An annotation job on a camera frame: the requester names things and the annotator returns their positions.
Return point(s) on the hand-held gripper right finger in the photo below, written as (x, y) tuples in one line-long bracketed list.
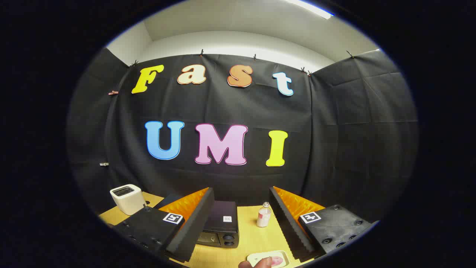
[(288, 227)]

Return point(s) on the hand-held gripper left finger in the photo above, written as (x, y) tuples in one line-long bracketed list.
[(193, 227)]

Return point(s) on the black toaster oven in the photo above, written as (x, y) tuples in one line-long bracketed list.
[(223, 227)]

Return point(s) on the pink round food slice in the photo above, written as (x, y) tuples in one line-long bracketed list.
[(277, 261)]

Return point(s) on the cream square plate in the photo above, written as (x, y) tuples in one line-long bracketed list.
[(260, 257)]

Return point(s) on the white bread toaster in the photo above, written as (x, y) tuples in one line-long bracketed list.
[(128, 203)]

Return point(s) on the clear bottle with pink label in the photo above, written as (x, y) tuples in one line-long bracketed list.
[(263, 217)]

